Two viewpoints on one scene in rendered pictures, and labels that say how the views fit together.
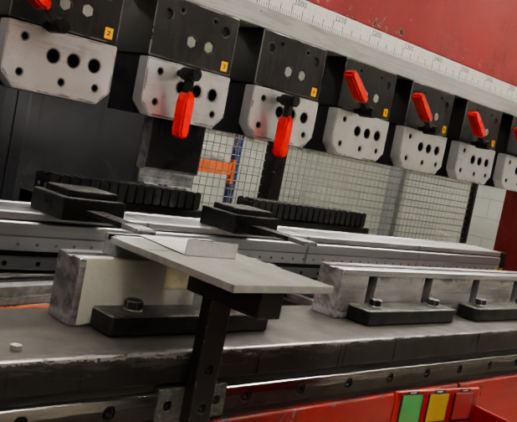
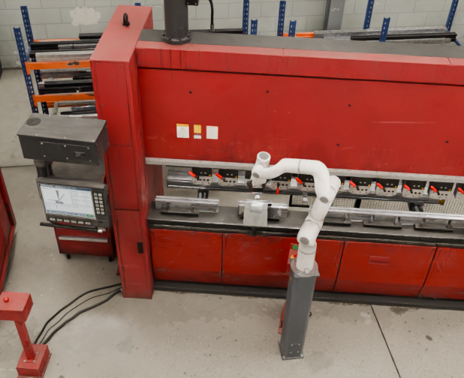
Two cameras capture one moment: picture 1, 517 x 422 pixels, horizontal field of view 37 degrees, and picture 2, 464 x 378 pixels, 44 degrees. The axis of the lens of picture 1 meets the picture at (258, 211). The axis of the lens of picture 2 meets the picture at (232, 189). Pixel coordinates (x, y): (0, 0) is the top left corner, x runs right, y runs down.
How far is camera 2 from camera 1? 387 cm
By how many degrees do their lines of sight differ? 55
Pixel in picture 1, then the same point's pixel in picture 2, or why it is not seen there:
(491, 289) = (382, 217)
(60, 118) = not seen: hidden behind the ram
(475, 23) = (351, 160)
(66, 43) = (228, 179)
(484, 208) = not seen: outside the picture
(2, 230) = (241, 186)
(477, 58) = (354, 167)
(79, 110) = not seen: hidden behind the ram
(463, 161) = (353, 190)
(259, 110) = (273, 184)
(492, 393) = (363, 245)
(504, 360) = (367, 239)
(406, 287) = (337, 214)
